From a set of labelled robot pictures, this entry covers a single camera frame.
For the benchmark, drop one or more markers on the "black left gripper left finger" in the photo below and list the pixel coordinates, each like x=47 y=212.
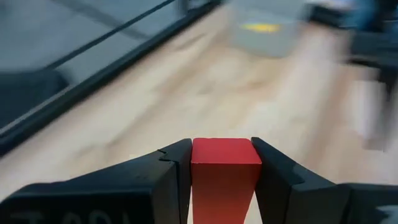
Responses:
x=109 y=193

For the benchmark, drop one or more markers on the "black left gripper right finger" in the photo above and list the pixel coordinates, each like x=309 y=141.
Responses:
x=311 y=202

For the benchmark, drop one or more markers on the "red screwdriver-like object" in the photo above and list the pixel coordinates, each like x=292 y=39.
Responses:
x=224 y=174

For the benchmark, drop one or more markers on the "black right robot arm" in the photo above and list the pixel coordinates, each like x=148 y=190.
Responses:
x=373 y=46

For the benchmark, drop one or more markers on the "light grey plastic bin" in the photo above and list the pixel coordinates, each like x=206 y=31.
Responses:
x=264 y=43

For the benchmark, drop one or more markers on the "yellow rectangular block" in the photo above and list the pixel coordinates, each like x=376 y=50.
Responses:
x=261 y=28

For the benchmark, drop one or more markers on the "black table frame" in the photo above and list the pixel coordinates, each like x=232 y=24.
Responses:
x=102 y=74

